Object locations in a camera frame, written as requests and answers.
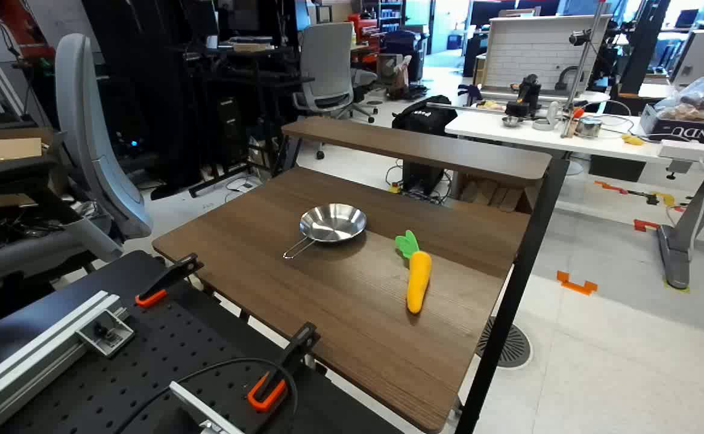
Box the orange plush carrot toy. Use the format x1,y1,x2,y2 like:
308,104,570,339
394,229,434,317

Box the silver metal frying pan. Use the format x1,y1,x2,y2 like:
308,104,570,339
281,199,370,262

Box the raised wooden shelf board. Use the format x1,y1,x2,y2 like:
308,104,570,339
281,112,554,185

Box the black backpack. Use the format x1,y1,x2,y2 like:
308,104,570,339
390,94,460,198

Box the brown cardboard boxes under shelf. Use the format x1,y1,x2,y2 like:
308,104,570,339
455,176,529,212

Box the white mesh office chair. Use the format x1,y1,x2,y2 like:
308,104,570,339
290,20,382,122

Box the black metal desk leg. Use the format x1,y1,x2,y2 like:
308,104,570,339
453,152,574,434

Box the white office desk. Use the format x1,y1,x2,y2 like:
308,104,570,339
443,94,704,291

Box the round metal floor drain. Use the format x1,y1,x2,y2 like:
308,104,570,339
495,322,533,372

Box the small black device on desk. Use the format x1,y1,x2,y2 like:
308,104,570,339
503,73,546,122

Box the black perforated breadboard base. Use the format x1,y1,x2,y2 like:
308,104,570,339
0,247,404,434

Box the black equipment rack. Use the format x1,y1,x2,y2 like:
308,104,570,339
83,0,302,194

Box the short aluminium extrusion piece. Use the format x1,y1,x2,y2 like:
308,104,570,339
167,378,246,434

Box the white board panel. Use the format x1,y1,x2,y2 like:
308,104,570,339
481,11,612,96

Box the small white box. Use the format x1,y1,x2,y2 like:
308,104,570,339
658,137,704,180

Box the black box of packaged snacks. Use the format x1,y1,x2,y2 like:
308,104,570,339
640,75,704,153

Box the flat cardboard box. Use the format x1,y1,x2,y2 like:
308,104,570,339
0,135,46,165

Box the black clamp with orange handle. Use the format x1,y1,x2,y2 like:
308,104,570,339
134,252,205,311
245,320,323,414

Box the black cable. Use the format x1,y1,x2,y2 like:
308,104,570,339
113,357,300,434

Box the silver metal corner bracket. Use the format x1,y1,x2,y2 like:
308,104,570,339
78,308,137,357

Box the long aluminium extrusion rail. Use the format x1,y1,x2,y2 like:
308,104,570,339
0,286,120,434

